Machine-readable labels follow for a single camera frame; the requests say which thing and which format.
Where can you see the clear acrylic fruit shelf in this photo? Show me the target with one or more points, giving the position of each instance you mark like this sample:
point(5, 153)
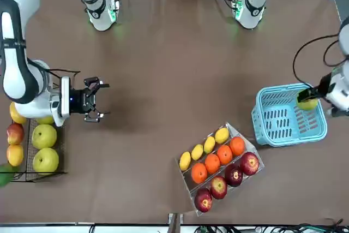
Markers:
point(189, 186)

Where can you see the light blue plastic basket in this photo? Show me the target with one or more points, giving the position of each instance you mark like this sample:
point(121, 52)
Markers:
point(291, 140)

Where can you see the dark red apple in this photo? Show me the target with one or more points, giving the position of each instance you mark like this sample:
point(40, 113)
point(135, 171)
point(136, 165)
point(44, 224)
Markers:
point(233, 175)

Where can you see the yellow lemon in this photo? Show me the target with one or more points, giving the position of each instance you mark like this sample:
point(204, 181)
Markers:
point(209, 144)
point(185, 161)
point(222, 135)
point(197, 152)

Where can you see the yellow green apple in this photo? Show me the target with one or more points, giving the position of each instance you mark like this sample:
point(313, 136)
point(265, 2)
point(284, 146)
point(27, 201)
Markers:
point(45, 120)
point(45, 161)
point(308, 105)
point(44, 136)

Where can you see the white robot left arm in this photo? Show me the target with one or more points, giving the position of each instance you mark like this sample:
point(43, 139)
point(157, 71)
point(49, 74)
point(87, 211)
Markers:
point(253, 12)

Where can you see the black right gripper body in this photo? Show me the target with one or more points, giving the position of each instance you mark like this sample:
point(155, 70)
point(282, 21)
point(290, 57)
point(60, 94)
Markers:
point(80, 101)

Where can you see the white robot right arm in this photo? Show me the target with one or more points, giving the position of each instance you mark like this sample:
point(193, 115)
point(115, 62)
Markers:
point(16, 80)

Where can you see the orange fruit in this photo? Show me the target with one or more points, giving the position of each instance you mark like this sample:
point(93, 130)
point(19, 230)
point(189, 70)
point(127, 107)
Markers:
point(225, 154)
point(237, 146)
point(212, 163)
point(199, 173)

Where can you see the green mango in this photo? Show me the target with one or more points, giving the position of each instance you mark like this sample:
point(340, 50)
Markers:
point(5, 175)

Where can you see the red yellow mango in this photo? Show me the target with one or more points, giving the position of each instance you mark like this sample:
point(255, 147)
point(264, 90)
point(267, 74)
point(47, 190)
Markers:
point(15, 134)

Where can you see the orange yellow mango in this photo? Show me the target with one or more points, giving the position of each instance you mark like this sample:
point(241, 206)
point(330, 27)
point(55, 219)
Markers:
point(15, 155)

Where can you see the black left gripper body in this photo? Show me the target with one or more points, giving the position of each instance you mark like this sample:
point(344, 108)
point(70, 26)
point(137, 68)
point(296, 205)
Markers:
point(325, 85)

